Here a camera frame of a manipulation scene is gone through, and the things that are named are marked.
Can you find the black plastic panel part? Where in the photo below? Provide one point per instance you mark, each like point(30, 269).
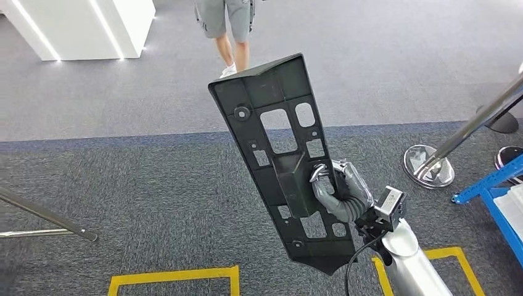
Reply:
point(294, 184)

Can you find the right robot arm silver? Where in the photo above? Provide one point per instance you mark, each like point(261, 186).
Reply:
point(408, 265)

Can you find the blue metal shelf rack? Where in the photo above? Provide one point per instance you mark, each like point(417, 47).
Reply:
point(486, 182)

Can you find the person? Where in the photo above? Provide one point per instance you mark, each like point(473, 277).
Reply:
point(216, 16)

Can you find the dark grey floor mat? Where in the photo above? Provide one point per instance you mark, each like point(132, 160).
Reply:
point(122, 184)

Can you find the yellow floor tape square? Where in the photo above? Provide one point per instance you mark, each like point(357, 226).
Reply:
point(443, 253)
point(175, 275)

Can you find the white lit display plinth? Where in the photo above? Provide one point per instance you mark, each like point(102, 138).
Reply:
point(81, 24)

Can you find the white plastic bin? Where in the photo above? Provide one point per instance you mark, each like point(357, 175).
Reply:
point(513, 212)

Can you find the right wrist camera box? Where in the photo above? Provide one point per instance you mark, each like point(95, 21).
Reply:
point(388, 202)

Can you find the chrome stanchion post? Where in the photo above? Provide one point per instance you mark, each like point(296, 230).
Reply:
point(510, 159)
point(429, 167)

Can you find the black stanchion post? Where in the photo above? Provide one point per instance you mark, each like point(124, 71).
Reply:
point(504, 124)

